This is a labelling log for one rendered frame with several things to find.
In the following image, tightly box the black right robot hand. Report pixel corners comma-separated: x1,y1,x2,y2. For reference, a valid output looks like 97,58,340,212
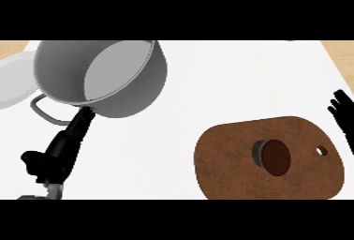
325,89,354,156

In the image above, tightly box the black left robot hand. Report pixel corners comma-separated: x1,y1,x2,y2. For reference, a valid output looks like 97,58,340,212
19,107,97,186

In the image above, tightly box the grey metal pot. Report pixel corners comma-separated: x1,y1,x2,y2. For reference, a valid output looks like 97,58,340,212
29,40,168,127

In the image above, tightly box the brown wooden cutting board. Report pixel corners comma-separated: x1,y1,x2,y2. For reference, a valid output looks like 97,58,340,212
191,115,345,201

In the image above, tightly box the white round plate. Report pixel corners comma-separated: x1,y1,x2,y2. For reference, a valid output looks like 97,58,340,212
0,51,39,111

